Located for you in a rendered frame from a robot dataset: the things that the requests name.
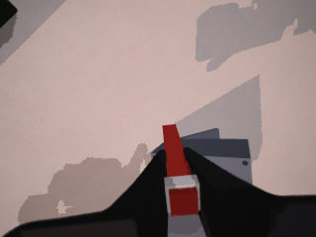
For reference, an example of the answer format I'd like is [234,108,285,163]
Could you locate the grey sloped panel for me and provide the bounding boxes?
[168,128,253,237]

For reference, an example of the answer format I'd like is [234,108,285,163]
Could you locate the red peg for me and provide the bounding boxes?
[162,124,200,217]

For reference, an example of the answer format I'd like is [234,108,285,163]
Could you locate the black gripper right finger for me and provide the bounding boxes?
[183,147,316,237]

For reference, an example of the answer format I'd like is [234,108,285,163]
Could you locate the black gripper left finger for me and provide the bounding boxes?
[2,149,168,237]

